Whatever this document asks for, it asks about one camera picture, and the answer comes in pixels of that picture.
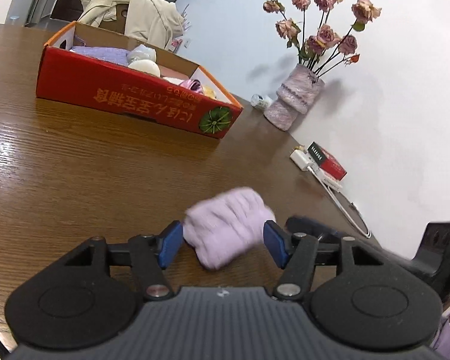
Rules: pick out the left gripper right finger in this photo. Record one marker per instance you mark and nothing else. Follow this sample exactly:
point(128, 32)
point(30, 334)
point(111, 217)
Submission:
point(297, 249)

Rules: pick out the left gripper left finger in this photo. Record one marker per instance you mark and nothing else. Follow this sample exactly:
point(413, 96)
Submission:
point(148, 257)

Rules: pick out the lilac fluffy towel roll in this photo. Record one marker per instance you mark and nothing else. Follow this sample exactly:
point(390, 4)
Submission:
point(226, 226)

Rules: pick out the white mesh bath pouf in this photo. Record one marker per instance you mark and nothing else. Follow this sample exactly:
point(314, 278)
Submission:
point(141, 52)

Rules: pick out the red black box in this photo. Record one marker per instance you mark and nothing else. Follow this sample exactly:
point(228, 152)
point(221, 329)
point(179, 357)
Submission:
point(326, 161)

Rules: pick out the white power adapter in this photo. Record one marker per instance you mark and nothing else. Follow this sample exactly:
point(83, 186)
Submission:
point(303, 160)

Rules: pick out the pink textured vase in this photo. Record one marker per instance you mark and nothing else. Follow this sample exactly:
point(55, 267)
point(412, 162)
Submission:
point(295, 96)

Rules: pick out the purple knitted cloth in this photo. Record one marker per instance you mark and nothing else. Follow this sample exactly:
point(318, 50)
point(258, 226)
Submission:
point(107, 54)

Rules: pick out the red orange cardboard box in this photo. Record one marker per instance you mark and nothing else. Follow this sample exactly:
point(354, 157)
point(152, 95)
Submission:
point(65, 76)

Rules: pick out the dried pink rose bouquet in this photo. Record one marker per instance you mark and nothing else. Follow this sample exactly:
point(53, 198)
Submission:
point(326, 49)

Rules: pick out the brown wooden chair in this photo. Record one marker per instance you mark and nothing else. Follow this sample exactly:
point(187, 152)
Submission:
point(115, 19)

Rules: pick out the beige coat on chair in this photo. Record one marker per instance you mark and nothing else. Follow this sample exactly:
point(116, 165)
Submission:
point(156, 22)

